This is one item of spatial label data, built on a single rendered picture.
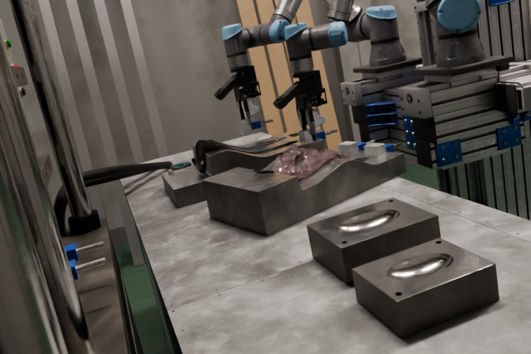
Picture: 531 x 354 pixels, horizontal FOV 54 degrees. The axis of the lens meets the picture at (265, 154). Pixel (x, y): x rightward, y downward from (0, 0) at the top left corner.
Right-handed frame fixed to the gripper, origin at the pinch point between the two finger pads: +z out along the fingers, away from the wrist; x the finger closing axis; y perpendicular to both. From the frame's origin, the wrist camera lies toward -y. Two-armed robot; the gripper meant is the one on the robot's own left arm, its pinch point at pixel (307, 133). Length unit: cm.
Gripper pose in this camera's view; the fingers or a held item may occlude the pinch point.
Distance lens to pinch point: 175.1
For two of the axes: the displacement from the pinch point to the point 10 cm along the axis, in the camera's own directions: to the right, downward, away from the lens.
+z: 1.9, 9.6, 2.2
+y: 9.3, -2.5, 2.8
